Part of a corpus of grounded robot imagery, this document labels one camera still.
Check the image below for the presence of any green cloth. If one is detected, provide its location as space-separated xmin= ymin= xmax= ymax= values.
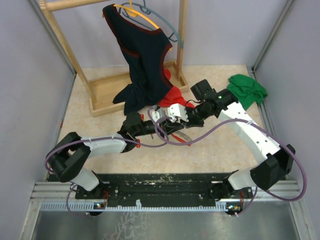
xmin=227 ymin=74 xmax=268 ymax=110

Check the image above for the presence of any wooden clothes rack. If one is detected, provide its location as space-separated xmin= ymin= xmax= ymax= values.
xmin=38 ymin=0 xmax=190 ymax=117

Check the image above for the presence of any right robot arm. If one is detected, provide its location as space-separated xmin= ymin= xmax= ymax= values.
xmin=186 ymin=79 xmax=293 ymax=198

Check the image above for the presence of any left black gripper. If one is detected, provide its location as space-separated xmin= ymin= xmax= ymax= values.
xmin=133 ymin=115 xmax=184 ymax=139

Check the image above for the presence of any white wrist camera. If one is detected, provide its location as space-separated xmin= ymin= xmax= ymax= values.
xmin=167 ymin=103 xmax=189 ymax=123
xmin=151 ymin=107 xmax=168 ymax=124

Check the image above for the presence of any yellow hanger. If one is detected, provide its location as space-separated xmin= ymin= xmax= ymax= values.
xmin=102 ymin=4 xmax=173 ymax=54

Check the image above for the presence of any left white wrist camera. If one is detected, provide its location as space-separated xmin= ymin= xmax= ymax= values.
xmin=151 ymin=107 xmax=168 ymax=124

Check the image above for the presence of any dark navy shirt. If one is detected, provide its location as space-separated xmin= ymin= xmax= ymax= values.
xmin=102 ymin=4 xmax=173 ymax=116

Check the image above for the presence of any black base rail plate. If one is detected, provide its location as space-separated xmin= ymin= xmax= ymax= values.
xmin=75 ymin=173 xmax=254 ymax=207

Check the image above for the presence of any white toothed cable duct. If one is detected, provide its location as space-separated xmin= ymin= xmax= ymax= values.
xmin=40 ymin=201 xmax=228 ymax=212

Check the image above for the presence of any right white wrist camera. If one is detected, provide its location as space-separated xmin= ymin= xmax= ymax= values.
xmin=167 ymin=103 xmax=189 ymax=123

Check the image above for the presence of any red cloth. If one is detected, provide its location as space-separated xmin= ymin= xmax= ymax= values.
xmin=152 ymin=68 xmax=195 ymax=108

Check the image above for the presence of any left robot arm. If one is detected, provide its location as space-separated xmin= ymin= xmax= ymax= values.
xmin=45 ymin=112 xmax=156 ymax=199

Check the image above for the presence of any teal hanger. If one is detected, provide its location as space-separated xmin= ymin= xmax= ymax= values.
xmin=116 ymin=0 xmax=184 ymax=49

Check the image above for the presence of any metal key holder red handle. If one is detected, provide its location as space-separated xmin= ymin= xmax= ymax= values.
xmin=171 ymin=130 xmax=192 ymax=143

